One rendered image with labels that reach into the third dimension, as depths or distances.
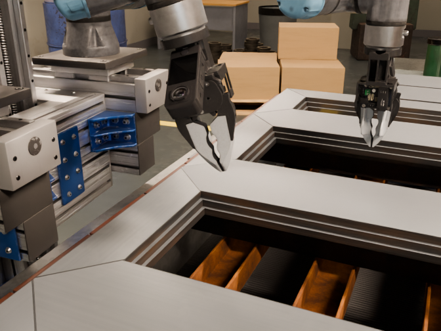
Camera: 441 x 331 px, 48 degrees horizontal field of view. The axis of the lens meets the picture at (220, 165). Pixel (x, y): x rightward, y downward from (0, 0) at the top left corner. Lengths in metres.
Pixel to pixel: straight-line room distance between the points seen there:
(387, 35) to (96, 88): 0.75
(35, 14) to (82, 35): 4.58
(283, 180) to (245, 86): 3.37
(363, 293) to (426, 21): 8.66
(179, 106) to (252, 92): 3.75
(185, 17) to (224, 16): 6.72
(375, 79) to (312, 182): 0.23
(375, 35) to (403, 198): 0.31
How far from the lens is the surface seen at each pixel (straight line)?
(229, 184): 1.00
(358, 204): 0.95
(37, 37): 5.96
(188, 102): 0.63
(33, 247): 1.06
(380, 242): 0.90
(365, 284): 1.28
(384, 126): 1.10
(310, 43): 4.70
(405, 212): 0.95
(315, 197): 0.96
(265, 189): 0.98
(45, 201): 1.06
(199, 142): 0.75
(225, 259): 1.08
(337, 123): 1.41
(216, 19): 7.46
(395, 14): 1.01
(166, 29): 0.70
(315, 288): 1.02
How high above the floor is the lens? 1.28
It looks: 23 degrees down
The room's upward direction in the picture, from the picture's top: straight up
